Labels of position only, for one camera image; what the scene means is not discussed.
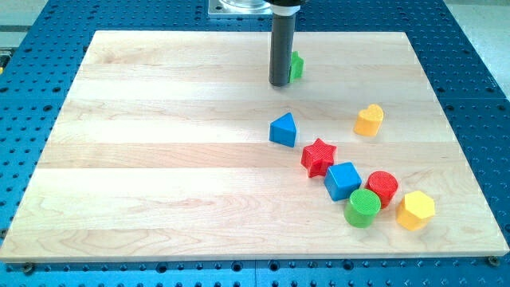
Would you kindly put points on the green star block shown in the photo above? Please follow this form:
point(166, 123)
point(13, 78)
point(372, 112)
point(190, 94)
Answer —
point(297, 67)

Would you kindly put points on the red star block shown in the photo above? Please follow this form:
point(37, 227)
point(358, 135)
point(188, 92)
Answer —
point(317, 158)

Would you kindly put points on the blue triangle block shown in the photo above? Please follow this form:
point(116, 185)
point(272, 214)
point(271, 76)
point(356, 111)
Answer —
point(283, 130)

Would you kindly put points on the light wooden board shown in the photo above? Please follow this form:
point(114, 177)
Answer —
point(161, 152)

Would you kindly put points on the blue cube block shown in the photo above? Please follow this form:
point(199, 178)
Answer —
point(341, 180)

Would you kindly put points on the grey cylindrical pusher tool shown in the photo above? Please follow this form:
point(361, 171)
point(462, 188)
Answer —
point(283, 27)

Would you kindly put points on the yellow heart block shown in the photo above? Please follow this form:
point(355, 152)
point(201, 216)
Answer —
point(369, 120)

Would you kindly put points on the green cylinder block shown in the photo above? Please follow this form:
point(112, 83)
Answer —
point(362, 207)

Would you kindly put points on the red cylinder block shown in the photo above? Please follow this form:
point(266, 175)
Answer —
point(384, 184)

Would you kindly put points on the yellow hexagon block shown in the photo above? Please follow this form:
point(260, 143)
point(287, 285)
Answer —
point(415, 210)

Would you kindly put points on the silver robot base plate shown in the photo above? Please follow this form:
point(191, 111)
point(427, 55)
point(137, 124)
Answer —
point(226, 8)

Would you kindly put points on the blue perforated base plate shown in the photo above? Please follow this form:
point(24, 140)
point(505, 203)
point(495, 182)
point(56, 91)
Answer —
point(42, 69)

